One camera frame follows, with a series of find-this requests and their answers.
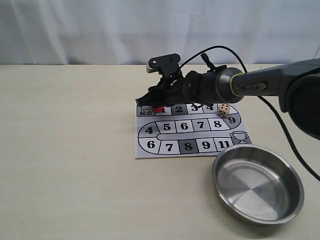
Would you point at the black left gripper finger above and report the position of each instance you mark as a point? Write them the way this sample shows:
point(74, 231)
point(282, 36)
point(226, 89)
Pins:
point(151, 99)

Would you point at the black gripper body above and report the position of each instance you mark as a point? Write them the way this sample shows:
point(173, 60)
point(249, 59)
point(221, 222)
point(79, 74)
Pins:
point(199, 88)

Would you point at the printed number game board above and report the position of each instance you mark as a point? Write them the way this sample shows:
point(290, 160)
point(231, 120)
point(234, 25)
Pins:
point(187, 130)

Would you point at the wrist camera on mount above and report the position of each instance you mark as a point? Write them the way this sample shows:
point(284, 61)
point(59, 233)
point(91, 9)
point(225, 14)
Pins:
point(165, 65)

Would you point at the round steel bowl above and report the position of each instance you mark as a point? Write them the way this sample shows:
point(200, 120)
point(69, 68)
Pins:
point(257, 186)

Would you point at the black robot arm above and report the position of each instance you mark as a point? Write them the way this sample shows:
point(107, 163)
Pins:
point(296, 84)

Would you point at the small white die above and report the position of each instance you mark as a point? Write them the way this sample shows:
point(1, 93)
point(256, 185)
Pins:
point(223, 110)

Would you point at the red cylinder game piece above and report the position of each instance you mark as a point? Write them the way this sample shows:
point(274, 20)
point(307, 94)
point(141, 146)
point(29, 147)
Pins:
point(158, 109)

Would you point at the white backdrop curtain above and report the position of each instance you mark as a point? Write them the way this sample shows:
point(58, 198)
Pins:
point(123, 32)

